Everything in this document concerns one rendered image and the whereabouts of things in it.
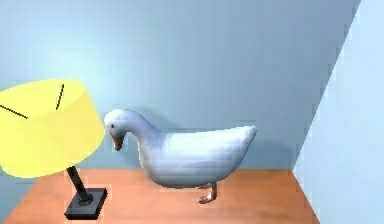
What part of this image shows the white duck orange beak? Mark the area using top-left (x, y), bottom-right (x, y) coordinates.
top-left (103, 108), bottom-right (258, 205)

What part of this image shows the brown wooden table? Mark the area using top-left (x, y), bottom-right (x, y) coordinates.
top-left (3, 167), bottom-right (321, 224)

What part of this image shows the yellow shade table lamp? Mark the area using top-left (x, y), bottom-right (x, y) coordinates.
top-left (0, 78), bottom-right (109, 221)

